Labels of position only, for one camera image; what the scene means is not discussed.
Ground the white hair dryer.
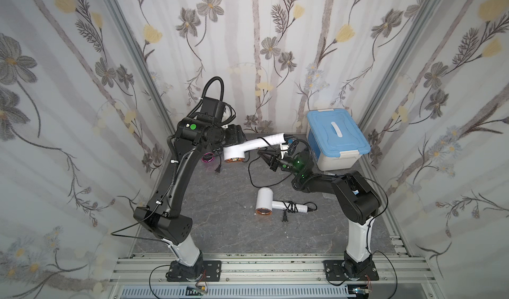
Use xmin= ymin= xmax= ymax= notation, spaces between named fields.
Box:
xmin=223 ymin=133 xmax=286 ymax=163
xmin=255 ymin=188 xmax=310 ymax=215

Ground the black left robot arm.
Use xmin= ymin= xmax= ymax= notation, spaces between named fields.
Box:
xmin=133 ymin=97 xmax=244 ymax=281

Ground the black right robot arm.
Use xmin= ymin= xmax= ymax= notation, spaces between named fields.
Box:
xmin=257 ymin=149 xmax=382 ymax=286

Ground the dark grey pink hair dryer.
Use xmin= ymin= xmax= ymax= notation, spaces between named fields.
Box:
xmin=201 ymin=152 xmax=221 ymax=163

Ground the blue lid storage box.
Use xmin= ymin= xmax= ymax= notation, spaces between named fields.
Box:
xmin=306 ymin=109 xmax=371 ymax=171

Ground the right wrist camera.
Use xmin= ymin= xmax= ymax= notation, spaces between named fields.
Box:
xmin=280 ymin=138 xmax=295 ymax=159

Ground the aluminium mounting rail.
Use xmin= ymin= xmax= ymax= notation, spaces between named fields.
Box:
xmin=107 ymin=254 xmax=444 ymax=298

